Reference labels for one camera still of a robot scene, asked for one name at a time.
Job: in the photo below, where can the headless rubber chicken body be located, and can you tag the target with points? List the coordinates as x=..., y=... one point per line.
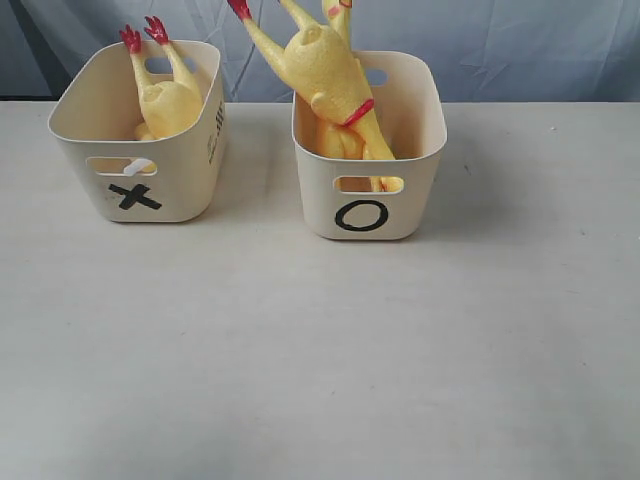
x=167, y=107

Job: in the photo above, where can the whole yellow rubber chicken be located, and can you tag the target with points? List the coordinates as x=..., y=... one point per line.
x=333, y=141

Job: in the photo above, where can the white bin marked O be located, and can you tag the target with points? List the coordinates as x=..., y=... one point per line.
x=376, y=200

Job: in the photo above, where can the chicken head with white tube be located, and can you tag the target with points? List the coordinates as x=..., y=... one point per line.
x=125, y=166

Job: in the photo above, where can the white bin marked X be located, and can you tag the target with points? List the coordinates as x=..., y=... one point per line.
x=96, y=117

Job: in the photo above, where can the blue-grey backdrop curtain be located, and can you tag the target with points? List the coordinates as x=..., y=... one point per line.
x=477, y=50

